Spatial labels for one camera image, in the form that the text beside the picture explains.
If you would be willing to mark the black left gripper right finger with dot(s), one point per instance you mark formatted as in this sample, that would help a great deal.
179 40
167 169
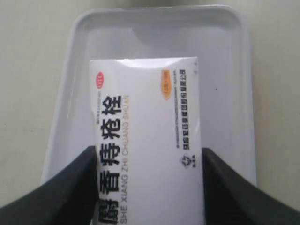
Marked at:
229 199

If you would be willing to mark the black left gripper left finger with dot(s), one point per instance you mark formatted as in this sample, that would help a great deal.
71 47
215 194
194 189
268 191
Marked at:
69 198

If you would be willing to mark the white red medicine box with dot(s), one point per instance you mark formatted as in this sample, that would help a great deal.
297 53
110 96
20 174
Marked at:
148 139

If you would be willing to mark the white plastic tray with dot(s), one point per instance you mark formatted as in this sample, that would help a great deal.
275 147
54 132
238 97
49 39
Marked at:
217 35

